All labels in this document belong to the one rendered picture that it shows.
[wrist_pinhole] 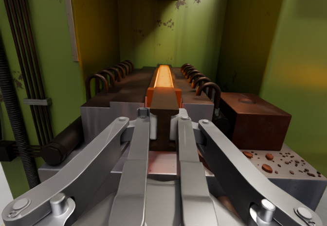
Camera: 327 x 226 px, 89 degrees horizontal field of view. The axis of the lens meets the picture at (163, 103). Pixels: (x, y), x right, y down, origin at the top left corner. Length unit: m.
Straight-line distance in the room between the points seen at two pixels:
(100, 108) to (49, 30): 0.23
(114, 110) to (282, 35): 0.36
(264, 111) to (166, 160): 0.17
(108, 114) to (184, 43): 0.52
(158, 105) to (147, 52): 0.57
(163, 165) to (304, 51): 0.38
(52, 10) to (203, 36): 0.51
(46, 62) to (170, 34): 0.45
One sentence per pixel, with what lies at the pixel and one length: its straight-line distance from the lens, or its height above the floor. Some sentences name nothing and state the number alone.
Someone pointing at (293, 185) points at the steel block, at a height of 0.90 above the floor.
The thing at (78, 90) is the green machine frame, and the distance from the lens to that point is 0.43.
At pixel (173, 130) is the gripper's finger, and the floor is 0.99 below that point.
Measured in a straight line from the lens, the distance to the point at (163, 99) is 0.17.
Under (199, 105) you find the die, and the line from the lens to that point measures 0.25.
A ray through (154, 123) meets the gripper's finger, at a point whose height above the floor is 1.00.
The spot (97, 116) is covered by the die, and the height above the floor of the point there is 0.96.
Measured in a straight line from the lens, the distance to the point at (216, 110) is 0.28.
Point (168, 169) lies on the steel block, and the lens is 0.24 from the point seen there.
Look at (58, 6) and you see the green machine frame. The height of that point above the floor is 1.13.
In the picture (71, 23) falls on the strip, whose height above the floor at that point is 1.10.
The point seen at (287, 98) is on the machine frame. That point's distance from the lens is 0.48.
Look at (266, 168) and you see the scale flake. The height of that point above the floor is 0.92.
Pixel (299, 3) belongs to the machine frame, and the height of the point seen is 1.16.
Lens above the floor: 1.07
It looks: 20 degrees down
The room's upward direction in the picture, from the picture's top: 2 degrees clockwise
